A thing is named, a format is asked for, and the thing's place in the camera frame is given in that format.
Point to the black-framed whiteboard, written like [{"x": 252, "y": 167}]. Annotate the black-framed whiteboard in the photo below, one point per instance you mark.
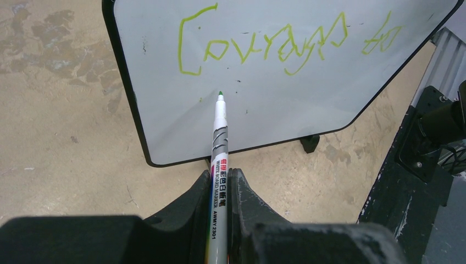
[{"x": 287, "y": 69}]

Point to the white green whiteboard marker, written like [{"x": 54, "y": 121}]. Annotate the white green whiteboard marker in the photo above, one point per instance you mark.
[{"x": 217, "y": 236}]

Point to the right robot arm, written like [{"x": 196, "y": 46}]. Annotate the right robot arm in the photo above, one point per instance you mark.
[{"x": 447, "y": 123}]

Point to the black aluminium base frame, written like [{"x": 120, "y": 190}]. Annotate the black aluminium base frame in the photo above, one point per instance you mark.
[{"x": 419, "y": 193}]

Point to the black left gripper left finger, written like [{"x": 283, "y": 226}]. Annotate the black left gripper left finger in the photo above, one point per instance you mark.
[{"x": 175, "y": 234}]

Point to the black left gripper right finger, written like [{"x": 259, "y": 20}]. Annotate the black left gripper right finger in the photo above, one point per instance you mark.
[{"x": 258, "y": 234}]

